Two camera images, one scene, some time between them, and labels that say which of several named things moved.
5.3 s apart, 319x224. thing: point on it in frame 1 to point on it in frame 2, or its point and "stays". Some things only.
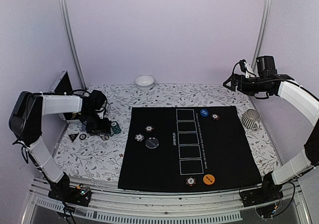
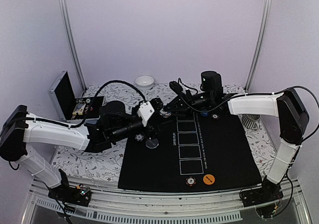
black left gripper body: [94, 123] to [152, 133]
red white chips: [190, 181] stays
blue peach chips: [139, 137] stays
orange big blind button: [209, 179] stays
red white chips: [215, 116] stays
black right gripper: [241, 87] to [178, 102]
